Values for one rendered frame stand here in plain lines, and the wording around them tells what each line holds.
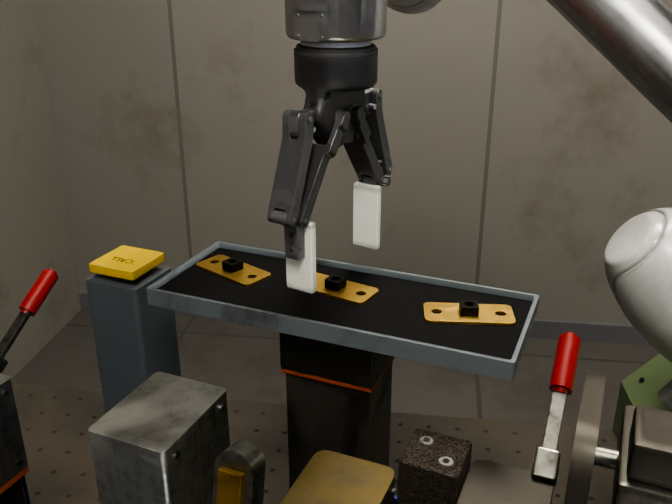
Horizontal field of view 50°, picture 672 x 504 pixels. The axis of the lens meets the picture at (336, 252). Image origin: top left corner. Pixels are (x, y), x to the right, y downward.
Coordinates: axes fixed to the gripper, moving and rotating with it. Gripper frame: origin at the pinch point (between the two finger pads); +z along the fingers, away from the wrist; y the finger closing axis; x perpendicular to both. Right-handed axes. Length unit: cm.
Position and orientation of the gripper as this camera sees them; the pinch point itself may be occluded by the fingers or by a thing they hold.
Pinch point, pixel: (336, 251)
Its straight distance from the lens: 72.2
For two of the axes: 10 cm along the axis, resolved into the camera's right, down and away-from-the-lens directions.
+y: -5.3, 3.3, -7.8
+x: 8.5, 2.1, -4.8
